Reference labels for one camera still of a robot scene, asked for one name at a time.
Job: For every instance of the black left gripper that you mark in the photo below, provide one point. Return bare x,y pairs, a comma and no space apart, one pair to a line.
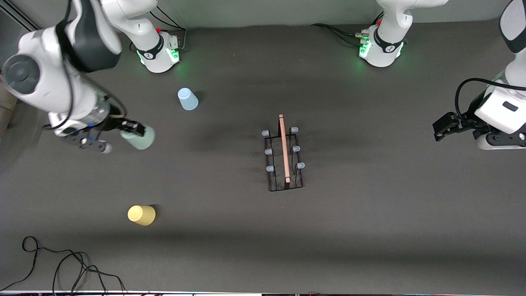
465,123

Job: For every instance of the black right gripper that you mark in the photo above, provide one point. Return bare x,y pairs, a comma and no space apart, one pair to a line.
114,122

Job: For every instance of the pale green plastic cup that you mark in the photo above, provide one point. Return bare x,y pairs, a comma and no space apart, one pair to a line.
141,142

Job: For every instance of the yellow plastic cup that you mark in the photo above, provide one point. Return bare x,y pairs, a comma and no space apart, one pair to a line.
141,215

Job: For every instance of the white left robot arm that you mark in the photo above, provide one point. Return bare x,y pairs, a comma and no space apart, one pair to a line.
388,37

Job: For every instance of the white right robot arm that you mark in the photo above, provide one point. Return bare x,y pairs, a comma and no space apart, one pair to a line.
37,78

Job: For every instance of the light blue plastic cup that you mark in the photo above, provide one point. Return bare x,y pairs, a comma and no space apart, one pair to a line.
188,99

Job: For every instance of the dark grey table mat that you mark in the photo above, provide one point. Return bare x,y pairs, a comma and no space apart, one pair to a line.
328,246

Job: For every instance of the black frame rail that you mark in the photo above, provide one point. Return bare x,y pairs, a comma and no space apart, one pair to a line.
18,17

